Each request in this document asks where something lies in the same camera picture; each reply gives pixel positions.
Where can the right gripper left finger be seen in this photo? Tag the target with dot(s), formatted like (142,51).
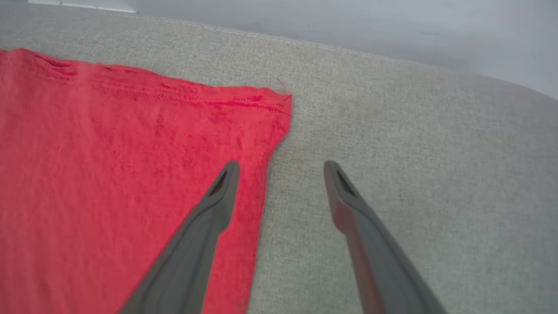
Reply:
(187,270)

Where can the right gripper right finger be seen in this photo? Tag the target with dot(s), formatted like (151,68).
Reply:
(383,270)

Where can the red white basketball jersey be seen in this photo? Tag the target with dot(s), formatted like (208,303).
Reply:
(109,174)

